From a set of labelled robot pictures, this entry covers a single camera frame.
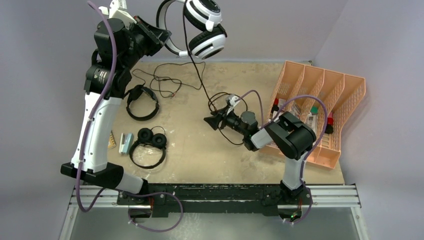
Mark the small white box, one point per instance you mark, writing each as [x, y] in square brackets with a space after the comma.
[281, 102]

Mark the white and black headphones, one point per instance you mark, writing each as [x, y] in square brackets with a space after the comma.
[206, 17]

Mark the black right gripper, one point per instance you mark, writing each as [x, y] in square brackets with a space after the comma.
[214, 121]

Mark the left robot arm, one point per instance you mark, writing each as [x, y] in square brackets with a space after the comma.
[118, 48]

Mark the large white staples box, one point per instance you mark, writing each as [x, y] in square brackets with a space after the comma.
[311, 120]

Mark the green cap object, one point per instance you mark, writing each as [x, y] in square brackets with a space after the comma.
[314, 110]

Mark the black over-ear headphones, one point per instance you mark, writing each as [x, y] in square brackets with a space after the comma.
[146, 138]

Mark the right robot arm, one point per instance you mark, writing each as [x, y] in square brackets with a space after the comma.
[291, 136]

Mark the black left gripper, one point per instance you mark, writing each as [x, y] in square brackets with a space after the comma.
[156, 37]

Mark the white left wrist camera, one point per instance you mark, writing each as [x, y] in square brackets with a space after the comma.
[118, 9]

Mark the black headband headset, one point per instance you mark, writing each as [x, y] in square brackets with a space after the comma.
[142, 104]

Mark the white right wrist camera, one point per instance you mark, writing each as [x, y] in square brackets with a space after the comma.
[232, 100]

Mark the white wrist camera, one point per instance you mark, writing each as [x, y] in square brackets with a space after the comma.
[232, 100]
[118, 9]

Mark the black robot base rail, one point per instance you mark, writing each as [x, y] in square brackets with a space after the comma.
[159, 200]

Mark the peach plastic file organizer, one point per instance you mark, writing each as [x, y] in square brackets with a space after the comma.
[340, 92]

